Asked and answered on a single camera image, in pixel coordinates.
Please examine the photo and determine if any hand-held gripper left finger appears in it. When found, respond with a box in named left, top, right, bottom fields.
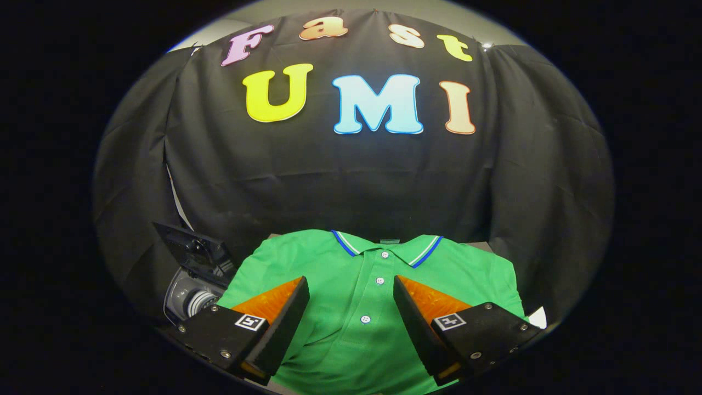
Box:
left=175, top=276, right=310, bottom=386

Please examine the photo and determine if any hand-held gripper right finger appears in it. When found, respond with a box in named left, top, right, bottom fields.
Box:
left=393, top=275, right=544, bottom=387

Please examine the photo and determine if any green polo shirt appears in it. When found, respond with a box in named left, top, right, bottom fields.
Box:
left=217, top=229, right=527, bottom=395

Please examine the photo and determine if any grey cabinet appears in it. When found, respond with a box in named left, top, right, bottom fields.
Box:
left=268, top=233, right=495, bottom=253

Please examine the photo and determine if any black backdrop cloth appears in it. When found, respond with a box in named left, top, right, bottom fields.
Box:
left=93, top=8, right=615, bottom=324

